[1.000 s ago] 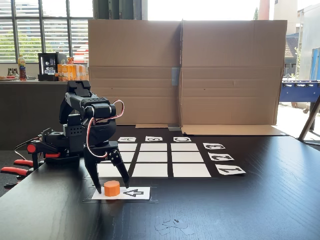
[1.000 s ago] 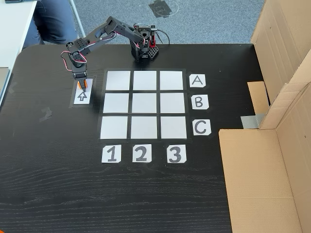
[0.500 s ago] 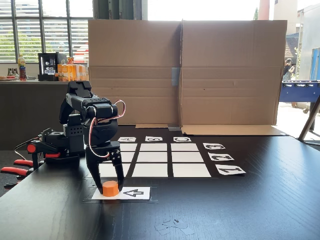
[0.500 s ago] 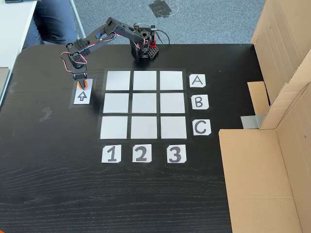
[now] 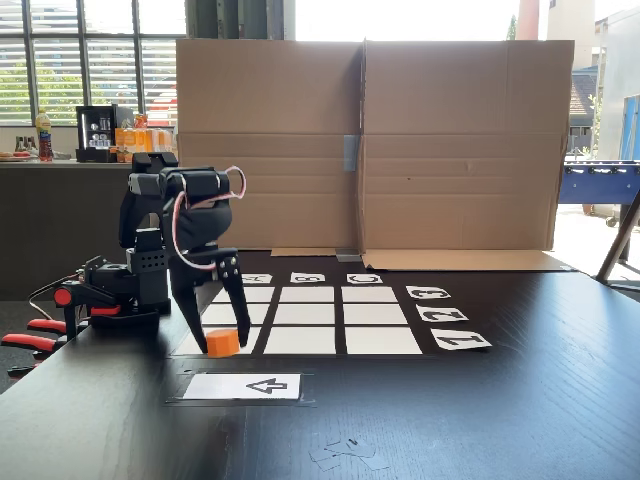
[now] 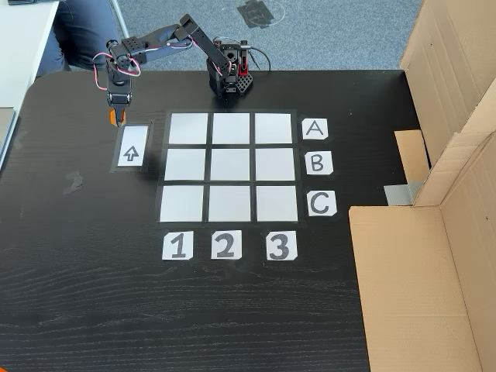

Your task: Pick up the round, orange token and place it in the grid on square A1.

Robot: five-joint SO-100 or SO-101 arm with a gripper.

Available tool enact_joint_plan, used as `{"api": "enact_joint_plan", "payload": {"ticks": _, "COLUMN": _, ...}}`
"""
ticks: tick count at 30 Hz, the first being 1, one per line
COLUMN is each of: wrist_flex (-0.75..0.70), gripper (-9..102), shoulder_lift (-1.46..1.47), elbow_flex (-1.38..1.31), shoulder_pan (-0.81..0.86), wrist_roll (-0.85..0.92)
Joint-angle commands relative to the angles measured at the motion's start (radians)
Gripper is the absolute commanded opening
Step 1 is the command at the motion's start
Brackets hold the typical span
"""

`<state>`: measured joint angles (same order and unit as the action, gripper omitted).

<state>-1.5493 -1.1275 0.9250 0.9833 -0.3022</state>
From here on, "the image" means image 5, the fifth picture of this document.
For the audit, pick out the round orange token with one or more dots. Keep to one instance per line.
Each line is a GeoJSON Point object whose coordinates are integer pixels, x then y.
{"type": "Point", "coordinates": [222, 344]}

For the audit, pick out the white nine-square grid sheet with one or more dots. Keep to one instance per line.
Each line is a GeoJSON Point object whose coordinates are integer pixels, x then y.
{"type": "Point", "coordinates": [305, 320]}

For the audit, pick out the paper label letter A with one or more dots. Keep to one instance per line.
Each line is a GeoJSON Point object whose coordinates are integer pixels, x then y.
{"type": "Point", "coordinates": [255, 278]}

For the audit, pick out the paper label letter B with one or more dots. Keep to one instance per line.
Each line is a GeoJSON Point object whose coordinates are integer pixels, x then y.
{"type": "Point", "coordinates": [307, 278]}

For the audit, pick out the orange juice cartons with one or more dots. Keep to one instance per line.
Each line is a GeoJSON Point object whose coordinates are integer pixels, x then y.
{"type": "Point", "coordinates": [142, 145]}

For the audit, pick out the white arrow paper sheet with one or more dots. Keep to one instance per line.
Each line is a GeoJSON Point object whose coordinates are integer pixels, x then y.
{"type": "Point", "coordinates": [225, 386]}

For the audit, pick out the red black bar clamp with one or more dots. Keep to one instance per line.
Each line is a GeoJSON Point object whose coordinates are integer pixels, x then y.
{"type": "Point", "coordinates": [75, 300]}

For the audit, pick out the grey tape strip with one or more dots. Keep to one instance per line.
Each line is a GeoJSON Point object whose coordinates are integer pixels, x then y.
{"type": "Point", "coordinates": [351, 152]}
{"type": "Point", "coordinates": [348, 256]}

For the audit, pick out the paper label letter C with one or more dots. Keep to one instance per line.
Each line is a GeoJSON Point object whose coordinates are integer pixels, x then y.
{"type": "Point", "coordinates": [365, 279]}

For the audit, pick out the brown cardboard screen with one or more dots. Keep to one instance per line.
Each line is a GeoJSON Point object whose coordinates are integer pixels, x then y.
{"type": "Point", "coordinates": [465, 125]}
{"type": "Point", "coordinates": [270, 100]}

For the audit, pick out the black glass-front cabinet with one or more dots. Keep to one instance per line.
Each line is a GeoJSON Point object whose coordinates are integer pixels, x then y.
{"type": "Point", "coordinates": [97, 132]}

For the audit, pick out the dark counter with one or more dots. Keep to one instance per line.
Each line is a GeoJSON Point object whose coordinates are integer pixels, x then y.
{"type": "Point", "coordinates": [50, 225]}

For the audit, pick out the yellow-capped drink bottle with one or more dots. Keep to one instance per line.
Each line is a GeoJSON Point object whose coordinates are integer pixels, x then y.
{"type": "Point", "coordinates": [44, 135]}

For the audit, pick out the paper label number 3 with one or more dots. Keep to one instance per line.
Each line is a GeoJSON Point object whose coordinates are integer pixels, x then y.
{"type": "Point", "coordinates": [427, 293]}

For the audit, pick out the plate with food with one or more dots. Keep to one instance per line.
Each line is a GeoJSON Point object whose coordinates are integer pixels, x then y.
{"type": "Point", "coordinates": [17, 155]}

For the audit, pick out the paper label number 2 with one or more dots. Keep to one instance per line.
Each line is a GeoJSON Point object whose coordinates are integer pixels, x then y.
{"type": "Point", "coordinates": [442, 314]}

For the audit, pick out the window with blinds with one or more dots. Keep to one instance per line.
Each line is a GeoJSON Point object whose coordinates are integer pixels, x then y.
{"type": "Point", "coordinates": [60, 60]}

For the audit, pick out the paper label number 1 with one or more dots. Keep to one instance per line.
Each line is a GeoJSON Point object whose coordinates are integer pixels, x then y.
{"type": "Point", "coordinates": [460, 340]}

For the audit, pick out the blue foosball table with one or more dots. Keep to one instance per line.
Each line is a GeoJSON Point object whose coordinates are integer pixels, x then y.
{"type": "Point", "coordinates": [600, 185]}

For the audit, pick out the wooden table leg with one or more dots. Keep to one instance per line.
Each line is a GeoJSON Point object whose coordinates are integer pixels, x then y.
{"type": "Point", "coordinates": [620, 240]}

